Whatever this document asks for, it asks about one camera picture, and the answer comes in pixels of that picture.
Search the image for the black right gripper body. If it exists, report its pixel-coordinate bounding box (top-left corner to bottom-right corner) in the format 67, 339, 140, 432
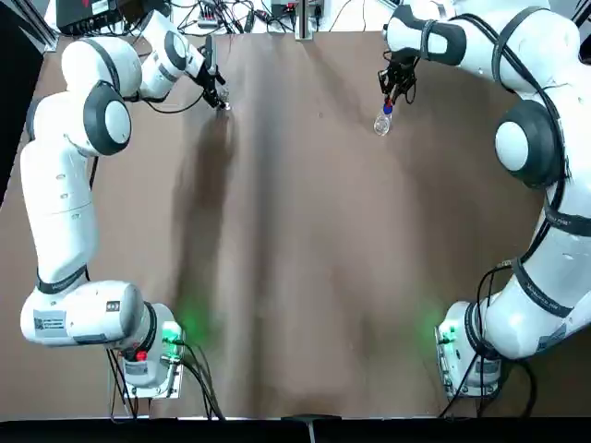
381, 49, 419, 78

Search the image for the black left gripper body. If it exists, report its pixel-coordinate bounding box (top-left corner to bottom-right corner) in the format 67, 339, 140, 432
196, 62, 221, 93

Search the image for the clear bottle with blue collar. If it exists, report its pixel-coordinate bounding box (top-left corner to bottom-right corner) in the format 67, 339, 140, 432
372, 104, 394, 138

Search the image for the black power supply box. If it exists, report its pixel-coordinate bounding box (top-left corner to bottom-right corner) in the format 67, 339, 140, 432
270, 0, 297, 20

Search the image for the black computer box red logo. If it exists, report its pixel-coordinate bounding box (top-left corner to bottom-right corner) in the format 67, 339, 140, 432
54, 0, 153, 35

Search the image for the aluminium profile post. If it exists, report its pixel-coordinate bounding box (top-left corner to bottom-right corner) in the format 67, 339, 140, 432
294, 0, 316, 42

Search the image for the aluminium frame rail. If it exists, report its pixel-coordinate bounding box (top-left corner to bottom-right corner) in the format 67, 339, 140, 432
27, 11, 59, 55

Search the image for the black base cable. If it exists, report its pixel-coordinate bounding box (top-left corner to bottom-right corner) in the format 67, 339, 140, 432
175, 340, 227, 421
505, 354, 538, 419

